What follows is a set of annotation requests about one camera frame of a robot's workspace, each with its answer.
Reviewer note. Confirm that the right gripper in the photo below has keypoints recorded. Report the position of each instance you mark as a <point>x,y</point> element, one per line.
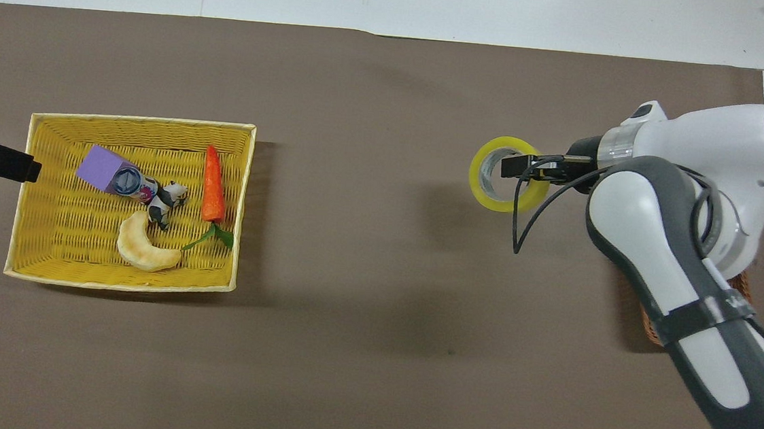
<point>581,155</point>

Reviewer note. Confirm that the yellow tape roll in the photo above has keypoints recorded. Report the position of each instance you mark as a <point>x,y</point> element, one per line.
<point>482,185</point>

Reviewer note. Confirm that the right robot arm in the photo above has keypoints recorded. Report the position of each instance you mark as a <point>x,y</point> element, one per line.
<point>697,198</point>

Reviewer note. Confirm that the brown woven basket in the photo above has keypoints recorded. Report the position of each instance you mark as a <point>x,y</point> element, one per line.
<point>652,328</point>

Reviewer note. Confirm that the yellow woven basket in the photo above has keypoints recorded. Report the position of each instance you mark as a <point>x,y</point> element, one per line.
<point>52,243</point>

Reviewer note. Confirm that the orange toy carrot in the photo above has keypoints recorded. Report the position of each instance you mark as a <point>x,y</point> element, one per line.
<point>213,187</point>

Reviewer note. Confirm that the black and white cow figure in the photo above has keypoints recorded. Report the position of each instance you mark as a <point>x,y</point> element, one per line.
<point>163,201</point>

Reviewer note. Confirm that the pale toy croissant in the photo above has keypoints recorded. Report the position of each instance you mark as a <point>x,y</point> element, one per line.
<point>137,250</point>

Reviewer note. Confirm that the purple box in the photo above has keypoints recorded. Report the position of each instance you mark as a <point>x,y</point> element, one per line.
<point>101,166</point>

